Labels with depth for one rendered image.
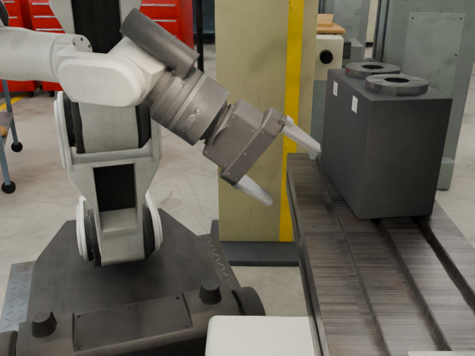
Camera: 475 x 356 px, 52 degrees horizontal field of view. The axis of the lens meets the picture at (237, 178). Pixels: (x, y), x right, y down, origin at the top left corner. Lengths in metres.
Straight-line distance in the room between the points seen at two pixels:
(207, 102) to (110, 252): 0.66
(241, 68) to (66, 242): 1.07
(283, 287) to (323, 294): 1.59
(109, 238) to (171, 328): 0.25
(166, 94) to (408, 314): 0.38
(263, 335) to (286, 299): 1.47
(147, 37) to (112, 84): 0.07
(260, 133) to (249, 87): 1.53
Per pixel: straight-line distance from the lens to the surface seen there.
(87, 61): 0.62
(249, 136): 0.63
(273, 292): 2.16
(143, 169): 1.03
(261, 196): 0.69
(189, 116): 0.61
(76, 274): 1.34
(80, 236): 1.22
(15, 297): 1.61
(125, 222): 1.15
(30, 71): 0.71
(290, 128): 0.64
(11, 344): 1.14
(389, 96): 0.73
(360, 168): 0.74
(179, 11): 4.88
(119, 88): 0.61
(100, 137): 0.97
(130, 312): 1.14
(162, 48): 0.61
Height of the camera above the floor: 1.30
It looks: 24 degrees down
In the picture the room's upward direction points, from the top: straight up
